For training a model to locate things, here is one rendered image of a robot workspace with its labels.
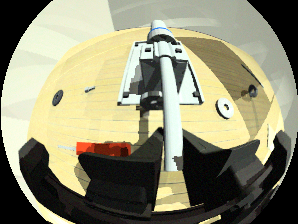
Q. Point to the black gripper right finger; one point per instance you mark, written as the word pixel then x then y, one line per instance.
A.
pixel 204 163

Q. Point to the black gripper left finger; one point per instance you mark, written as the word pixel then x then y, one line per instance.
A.
pixel 141 169

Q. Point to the light grey metal shaft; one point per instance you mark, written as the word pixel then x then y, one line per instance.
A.
pixel 171 120

